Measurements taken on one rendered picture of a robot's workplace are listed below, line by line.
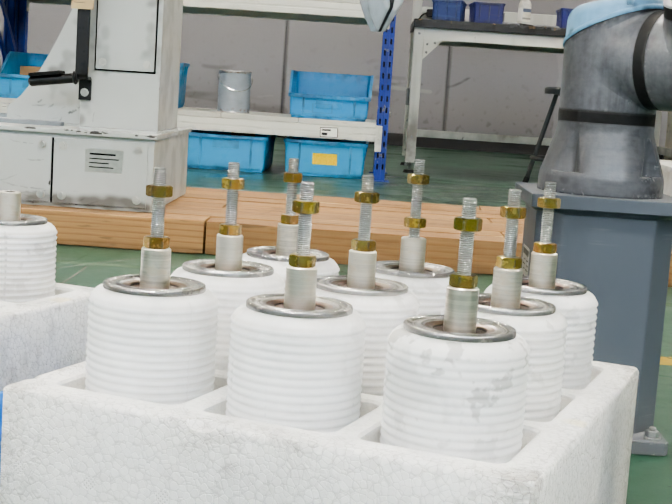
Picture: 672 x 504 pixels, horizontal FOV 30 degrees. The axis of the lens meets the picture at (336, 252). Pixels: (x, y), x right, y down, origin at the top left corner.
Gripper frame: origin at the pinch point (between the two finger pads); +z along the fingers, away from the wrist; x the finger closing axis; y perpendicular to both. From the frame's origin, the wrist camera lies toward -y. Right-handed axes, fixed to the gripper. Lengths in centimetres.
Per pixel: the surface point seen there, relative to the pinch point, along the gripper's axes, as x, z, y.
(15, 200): 3.1, 19.1, 44.1
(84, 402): 22.5, 28.6, 5.9
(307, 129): -330, 25, 319
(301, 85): -365, 7, 358
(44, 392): 23.4, 28.4, 9.2
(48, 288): 0.9, 27.7, 41.0
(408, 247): -10.2, 19.1, 4.2
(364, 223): 0.4, 16.1, 0.3
